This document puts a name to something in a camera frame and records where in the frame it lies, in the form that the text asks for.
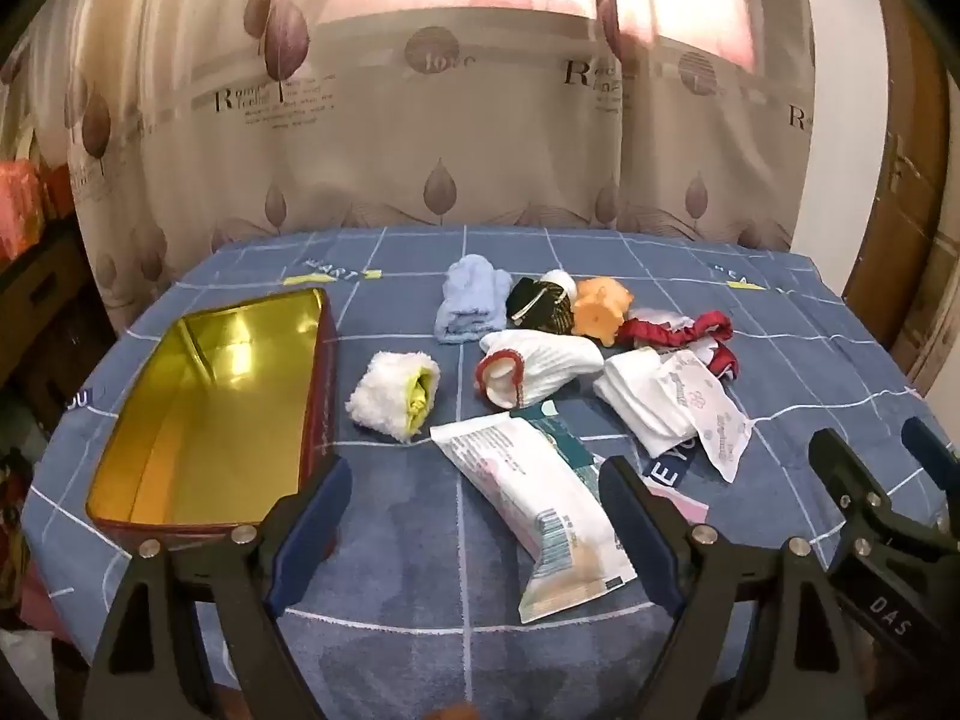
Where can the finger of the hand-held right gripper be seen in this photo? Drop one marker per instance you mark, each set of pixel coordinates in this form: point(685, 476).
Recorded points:
point(934, 457)
point(847, 472)

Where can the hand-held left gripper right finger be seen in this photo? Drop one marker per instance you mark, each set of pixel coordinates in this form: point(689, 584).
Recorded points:
point(634, 529)

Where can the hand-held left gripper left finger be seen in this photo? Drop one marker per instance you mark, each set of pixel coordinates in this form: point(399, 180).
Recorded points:
point(319, 517)

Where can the teal packet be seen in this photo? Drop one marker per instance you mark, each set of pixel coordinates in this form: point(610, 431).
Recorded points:
point(566, 439)

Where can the white wet wipes packet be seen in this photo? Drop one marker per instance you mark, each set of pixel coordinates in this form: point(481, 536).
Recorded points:
point(525, 487)

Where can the white and yellow fluffy cloth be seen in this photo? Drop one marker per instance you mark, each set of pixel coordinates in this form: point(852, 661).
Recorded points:
point(382, 390)

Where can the dark red tin box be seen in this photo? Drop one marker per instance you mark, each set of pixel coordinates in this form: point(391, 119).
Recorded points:
point(217, 375)

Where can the white knit sock red trim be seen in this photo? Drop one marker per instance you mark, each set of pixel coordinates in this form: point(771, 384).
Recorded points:
point(559, 364)

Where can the red ruffled white cloth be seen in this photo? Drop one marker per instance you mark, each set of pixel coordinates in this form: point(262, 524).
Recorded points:
point(652, 330)

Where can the orange soft toy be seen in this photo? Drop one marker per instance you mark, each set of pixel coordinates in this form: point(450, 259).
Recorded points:
point(600, 307)

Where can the black and gold patterned cloth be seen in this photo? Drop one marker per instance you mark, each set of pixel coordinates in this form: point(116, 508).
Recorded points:
point(536, 304)

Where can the small white cloth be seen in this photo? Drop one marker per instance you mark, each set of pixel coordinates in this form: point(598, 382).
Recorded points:
point(559, 279)

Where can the light blue fluffy towel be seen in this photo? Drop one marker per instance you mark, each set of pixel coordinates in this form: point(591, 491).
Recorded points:
point(469, 304)

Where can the blue checked blanket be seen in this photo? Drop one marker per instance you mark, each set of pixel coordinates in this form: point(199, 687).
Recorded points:
point(420, 615)

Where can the brown wooden furniture edge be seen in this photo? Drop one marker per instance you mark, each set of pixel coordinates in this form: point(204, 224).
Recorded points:
point(900, 202)

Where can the brown wooden dresser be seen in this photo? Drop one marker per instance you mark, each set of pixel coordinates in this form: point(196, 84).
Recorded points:
point(45, 292)

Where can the beige leaf print curtain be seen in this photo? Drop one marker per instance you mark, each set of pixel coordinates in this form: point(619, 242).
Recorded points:
point(450, 127)

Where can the pink plastic bag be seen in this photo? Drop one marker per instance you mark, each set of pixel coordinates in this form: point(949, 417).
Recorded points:
point(16, 206)

